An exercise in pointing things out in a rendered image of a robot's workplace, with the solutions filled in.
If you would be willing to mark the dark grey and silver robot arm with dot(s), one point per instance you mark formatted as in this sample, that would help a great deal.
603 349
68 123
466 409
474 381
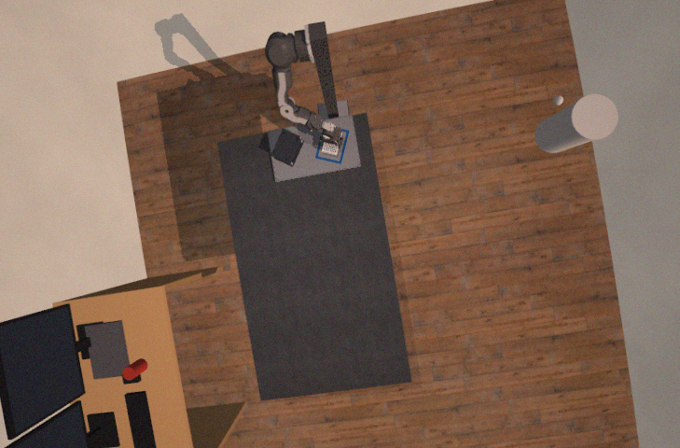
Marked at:
280 53

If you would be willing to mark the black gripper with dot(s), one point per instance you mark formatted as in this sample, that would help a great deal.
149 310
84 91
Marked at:
335 138

